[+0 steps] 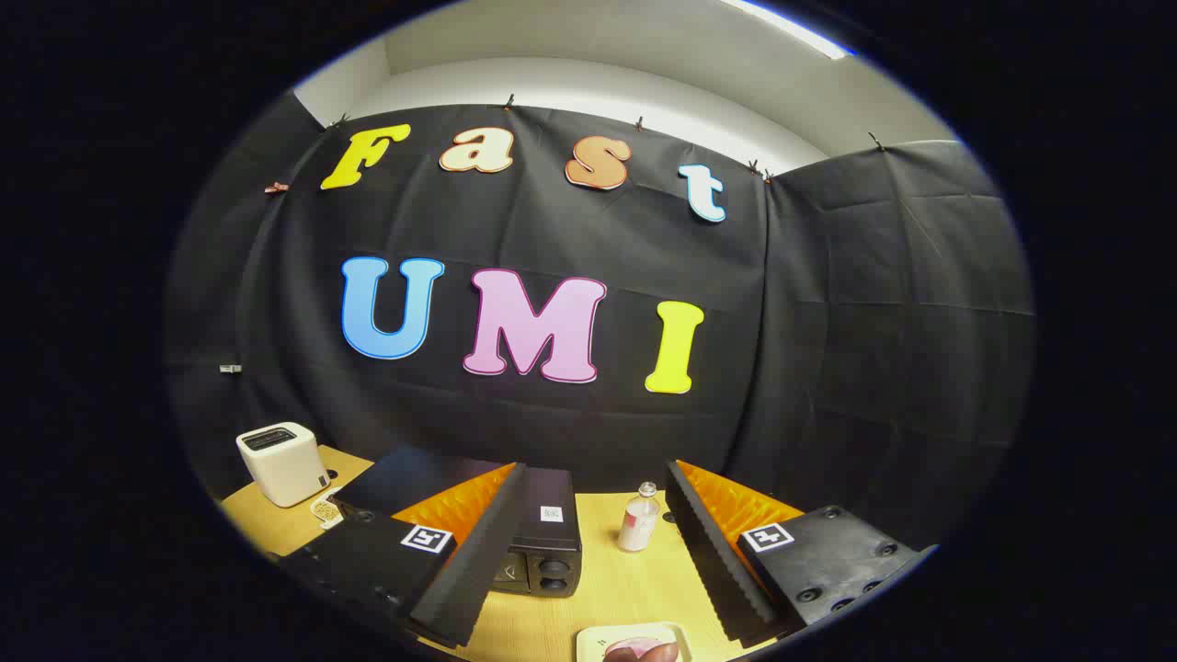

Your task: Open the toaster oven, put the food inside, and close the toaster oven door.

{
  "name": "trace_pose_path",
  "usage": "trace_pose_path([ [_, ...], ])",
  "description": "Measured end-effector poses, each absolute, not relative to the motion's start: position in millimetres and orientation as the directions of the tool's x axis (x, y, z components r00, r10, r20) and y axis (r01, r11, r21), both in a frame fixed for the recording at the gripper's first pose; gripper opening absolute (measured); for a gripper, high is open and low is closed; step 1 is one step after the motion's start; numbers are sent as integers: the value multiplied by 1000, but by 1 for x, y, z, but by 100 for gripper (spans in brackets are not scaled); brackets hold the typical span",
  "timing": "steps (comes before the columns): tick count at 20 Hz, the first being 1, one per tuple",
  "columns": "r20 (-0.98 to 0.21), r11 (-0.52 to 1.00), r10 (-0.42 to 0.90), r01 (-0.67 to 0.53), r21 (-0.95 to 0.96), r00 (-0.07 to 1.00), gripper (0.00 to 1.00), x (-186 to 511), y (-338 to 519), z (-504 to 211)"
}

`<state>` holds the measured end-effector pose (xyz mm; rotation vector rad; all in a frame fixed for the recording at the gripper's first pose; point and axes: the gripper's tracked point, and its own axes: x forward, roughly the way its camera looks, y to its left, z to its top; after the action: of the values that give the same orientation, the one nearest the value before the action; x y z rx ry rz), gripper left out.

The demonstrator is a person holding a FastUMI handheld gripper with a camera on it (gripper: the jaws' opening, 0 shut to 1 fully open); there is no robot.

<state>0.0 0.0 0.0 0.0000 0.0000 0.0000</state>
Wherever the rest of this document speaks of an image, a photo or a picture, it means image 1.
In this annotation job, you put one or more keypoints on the clear bottle with pink label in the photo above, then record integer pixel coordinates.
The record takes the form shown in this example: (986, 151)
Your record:
(636, 524)

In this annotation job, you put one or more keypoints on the pink ham slice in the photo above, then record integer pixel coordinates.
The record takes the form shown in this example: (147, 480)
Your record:
(623, 645)

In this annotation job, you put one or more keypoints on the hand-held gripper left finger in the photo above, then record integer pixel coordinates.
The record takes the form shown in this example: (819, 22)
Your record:
(478, 561)

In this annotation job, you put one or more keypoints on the black backdrop cloth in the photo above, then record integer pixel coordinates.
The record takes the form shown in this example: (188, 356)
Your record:
(552, 230)

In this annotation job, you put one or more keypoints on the divided dish of beans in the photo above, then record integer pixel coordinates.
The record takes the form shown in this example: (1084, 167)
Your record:
(325, 508)

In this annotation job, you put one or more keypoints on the black toaster oven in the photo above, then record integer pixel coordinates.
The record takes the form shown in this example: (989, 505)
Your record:
(547, 542)

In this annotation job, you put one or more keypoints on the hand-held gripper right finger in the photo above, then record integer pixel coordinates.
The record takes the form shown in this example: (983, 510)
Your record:
(713, 561)

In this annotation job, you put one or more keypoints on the white toaster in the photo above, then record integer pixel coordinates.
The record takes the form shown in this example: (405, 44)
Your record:
(280, 469)

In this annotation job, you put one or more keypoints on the cream square plate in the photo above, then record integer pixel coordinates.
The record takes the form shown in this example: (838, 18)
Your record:
(593, 644)

